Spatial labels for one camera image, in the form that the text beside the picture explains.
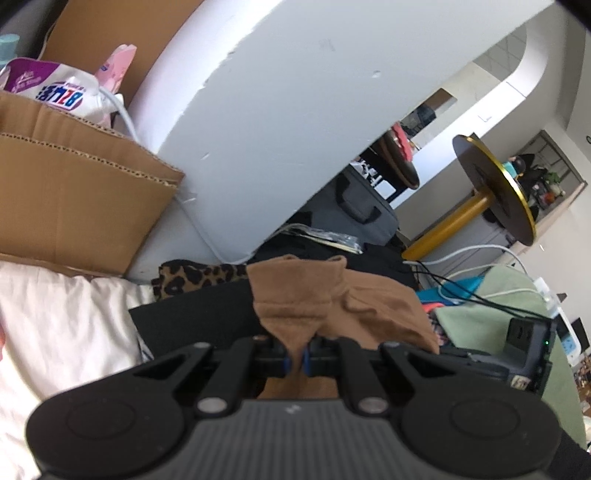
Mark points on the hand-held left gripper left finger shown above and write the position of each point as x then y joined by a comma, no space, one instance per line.
285,362

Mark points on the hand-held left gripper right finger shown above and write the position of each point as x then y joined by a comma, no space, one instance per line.
306,360

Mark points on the brown printed t-shirt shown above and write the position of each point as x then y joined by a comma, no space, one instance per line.
314,300

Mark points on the light green cushion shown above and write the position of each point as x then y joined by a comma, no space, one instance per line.
508,314

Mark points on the white power strip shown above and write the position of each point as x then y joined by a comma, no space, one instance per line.
547,293

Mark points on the black folded cloth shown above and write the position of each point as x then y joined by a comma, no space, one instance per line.
207,318

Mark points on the teal printed cloth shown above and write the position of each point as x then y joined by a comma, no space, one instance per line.
438,300

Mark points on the leopard print cloth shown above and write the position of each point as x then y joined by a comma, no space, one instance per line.
194,277

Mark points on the clear plastic packet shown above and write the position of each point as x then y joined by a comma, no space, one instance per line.
323,235

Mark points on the dark grey suitcase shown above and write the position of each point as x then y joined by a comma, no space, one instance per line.
355,212

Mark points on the round black gold-rimmed table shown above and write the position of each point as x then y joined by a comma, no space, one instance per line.
489,194

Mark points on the shelf with figurines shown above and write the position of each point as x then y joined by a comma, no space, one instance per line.
540,180

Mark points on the round dark wooden stool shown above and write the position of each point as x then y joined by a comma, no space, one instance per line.
397,157

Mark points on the cream bear print blanket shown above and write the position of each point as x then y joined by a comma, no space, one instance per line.
60,332

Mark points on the flattened cardboard box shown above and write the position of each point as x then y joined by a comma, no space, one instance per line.
69,194

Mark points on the pink detergent pouch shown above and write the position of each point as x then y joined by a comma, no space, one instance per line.
113,69

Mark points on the purple and white detergent bag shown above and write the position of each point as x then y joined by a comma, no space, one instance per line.
55,87

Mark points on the upright cardboard sheet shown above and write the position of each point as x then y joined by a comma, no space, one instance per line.
111,41

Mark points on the white bottle with blue cap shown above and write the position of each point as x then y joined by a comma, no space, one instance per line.
8,44

